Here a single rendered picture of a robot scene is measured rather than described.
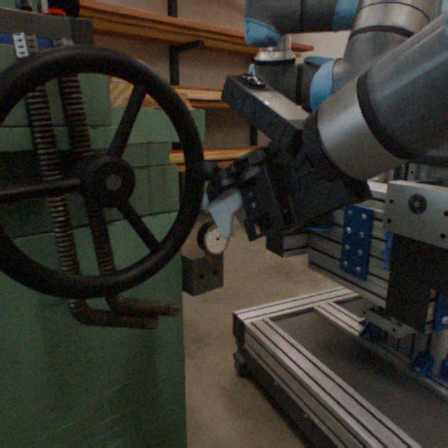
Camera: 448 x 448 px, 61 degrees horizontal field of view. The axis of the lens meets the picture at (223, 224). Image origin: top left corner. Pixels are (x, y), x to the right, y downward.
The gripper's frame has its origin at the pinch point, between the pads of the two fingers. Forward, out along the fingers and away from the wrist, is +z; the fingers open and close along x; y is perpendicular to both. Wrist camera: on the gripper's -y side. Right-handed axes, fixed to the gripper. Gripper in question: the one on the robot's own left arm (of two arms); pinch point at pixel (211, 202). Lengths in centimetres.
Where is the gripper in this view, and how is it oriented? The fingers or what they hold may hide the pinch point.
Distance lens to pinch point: 48.0
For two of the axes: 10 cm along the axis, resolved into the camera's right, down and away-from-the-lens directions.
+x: 7.8, -1.3, 6.1
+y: 2.9, 9.4, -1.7
